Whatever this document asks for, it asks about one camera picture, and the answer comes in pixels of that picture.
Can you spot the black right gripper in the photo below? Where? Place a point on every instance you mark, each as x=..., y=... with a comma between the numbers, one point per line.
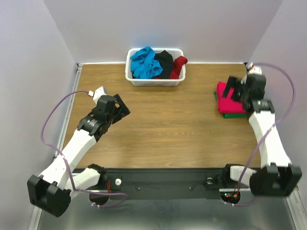
x=235, y=88

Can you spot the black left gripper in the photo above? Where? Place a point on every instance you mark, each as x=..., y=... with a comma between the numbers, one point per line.
x=122, y=111

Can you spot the pink red t shirt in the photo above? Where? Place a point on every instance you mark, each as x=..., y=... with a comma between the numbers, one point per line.
x=226, y=105

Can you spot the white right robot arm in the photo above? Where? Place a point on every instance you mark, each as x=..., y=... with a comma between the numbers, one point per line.
x=277, y=175

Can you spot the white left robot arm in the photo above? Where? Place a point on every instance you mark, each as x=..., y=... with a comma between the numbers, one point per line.
x=55, y=187

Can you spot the green folded t shirt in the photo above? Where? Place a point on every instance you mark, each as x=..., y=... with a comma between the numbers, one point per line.
x=229, y=115

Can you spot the blue t shirt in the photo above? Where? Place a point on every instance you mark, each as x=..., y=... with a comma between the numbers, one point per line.
x=143, y=64

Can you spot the dark red t shirt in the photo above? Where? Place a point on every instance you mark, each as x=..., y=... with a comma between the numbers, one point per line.
x=178, y=63

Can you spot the white plastic basket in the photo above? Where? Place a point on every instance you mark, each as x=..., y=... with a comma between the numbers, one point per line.
x=175, y=52

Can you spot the black t shirt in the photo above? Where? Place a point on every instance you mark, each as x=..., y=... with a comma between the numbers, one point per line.
x=166, y=62

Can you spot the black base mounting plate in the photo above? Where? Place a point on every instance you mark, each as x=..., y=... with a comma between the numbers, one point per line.
x=163, y=184

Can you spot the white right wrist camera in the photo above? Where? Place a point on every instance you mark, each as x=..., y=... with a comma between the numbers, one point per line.
x=251, y=68

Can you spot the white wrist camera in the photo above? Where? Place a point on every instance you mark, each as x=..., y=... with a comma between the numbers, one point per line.
x=101, y=91
x=251, y=68

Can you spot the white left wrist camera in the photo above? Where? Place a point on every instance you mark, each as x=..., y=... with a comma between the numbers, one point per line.
x=101, y=91

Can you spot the aluminium frame rail left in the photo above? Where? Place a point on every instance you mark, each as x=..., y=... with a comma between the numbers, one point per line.
x=70, y=105

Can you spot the aluminium frame rail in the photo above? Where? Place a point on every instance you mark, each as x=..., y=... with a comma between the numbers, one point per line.
x=297, y=210
x=70, y=105

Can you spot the aluminium frame rail right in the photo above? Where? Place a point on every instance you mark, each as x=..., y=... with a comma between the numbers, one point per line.
x=297, y=210

